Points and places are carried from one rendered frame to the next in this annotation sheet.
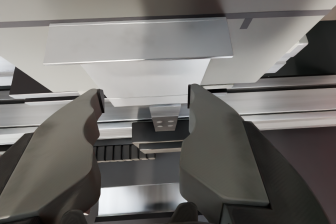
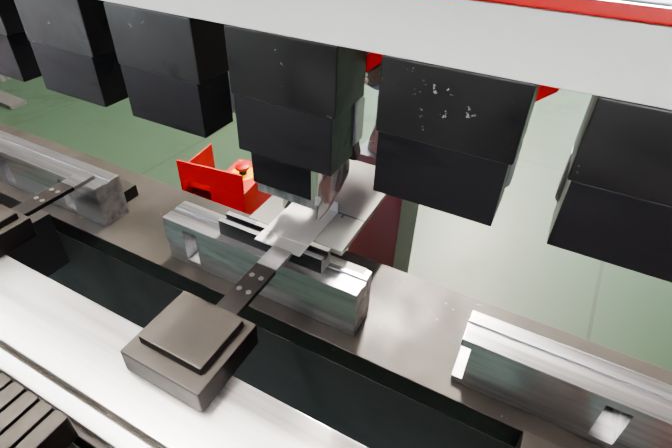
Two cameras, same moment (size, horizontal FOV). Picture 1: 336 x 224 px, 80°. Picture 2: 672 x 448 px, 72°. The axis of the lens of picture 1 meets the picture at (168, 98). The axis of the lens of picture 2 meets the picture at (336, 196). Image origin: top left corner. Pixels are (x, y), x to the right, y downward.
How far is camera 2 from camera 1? 84 cm
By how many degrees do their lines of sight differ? 120
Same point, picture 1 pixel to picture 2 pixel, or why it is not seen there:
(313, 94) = not seen: outside the picture
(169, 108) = (282, 253)
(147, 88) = (290, 230)
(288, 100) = not seen: outside the picture
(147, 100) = (279, 240)
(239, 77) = (334, 243)
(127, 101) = (268, 236)
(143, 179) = not seen: outside the picture
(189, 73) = (316, 227)
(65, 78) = (268, 212)
